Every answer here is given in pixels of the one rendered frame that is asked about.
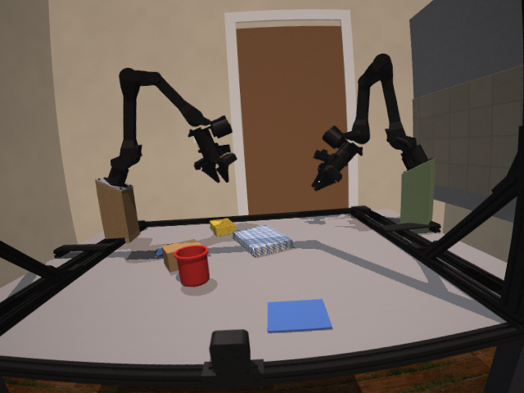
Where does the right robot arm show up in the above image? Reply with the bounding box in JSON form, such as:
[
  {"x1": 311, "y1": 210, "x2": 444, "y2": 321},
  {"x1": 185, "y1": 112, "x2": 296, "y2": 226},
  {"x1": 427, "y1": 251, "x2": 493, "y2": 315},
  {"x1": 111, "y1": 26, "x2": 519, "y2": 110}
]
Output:
[{"x1": 313, "y1": 53, "x2": 429, "y2": 171}]

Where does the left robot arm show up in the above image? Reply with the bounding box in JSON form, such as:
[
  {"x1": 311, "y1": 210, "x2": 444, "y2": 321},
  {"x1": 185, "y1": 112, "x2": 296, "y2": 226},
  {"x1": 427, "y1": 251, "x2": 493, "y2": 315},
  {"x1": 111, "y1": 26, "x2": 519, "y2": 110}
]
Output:
[{"x1": 104, "y1": 68, "x2": 233, "y2": 187}]

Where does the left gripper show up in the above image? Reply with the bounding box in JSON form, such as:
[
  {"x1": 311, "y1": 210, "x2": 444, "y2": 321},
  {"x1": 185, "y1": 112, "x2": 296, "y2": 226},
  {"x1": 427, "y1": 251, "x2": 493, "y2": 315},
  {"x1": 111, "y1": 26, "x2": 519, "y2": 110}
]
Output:
[{"x1": 194, "y1": 141, "x2": 237, "y2": 183}]

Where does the yellow sponge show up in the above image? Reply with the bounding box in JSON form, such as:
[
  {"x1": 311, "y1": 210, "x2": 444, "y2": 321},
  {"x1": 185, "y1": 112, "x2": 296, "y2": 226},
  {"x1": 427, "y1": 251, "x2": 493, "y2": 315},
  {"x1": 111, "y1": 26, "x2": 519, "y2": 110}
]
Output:
[{"x1": 210, "y1": 218, "x2": 236, "y2": 236}]

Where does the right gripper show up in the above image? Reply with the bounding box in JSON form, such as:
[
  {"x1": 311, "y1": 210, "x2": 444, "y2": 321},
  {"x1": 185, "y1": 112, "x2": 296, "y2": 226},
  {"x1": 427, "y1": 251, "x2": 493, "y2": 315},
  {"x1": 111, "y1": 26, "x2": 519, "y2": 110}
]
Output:
[{"x1": 311, "y1": 151, "x2": 349, "y2": 191}]

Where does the red cup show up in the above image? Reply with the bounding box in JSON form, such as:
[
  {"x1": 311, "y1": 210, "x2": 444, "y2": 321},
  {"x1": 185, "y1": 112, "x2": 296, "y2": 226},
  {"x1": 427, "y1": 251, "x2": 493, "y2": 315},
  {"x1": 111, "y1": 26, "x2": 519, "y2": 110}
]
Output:
[{"x1": 174, "y1": 246, "x2": 210, "y2": 287}]

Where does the blue flat rectangular pad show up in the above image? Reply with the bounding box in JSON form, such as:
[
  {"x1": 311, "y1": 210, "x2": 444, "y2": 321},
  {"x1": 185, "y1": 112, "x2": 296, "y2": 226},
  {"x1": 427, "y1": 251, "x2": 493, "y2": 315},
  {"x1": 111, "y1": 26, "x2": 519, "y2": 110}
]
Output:
[{"x1": 268, "y1": 299, "x2": 332, "y2": 333}]

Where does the blue and white checkered towel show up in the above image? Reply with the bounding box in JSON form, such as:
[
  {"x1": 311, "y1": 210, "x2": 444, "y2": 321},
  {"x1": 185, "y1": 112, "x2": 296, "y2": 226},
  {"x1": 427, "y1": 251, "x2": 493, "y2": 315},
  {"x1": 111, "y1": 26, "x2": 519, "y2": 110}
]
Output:
[{"x1": 233, "y1": 225, "x2": 293, "y2": 257}]

